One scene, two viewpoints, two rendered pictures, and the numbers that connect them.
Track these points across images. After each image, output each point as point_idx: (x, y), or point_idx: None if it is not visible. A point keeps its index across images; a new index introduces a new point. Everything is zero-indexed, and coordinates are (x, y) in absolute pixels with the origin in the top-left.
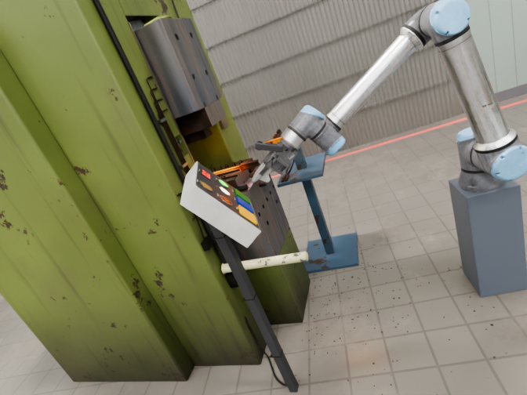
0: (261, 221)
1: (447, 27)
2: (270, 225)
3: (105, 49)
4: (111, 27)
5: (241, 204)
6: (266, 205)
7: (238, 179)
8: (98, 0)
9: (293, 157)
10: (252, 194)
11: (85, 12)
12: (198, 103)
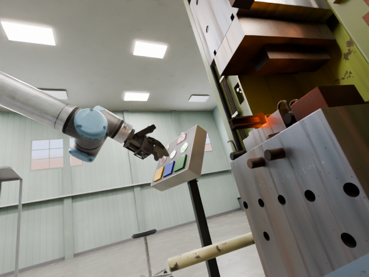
0: (247, 217)
1: None
2: (274, 247)
3: (201, 51)
4: (199, 34)
5: (165, 167)
6: (272, 208)
7: (250, 140)
8: (195, 22)
9: (128, 149)
10: (236, 170)
11: (196, 35)
12: (208, 60)
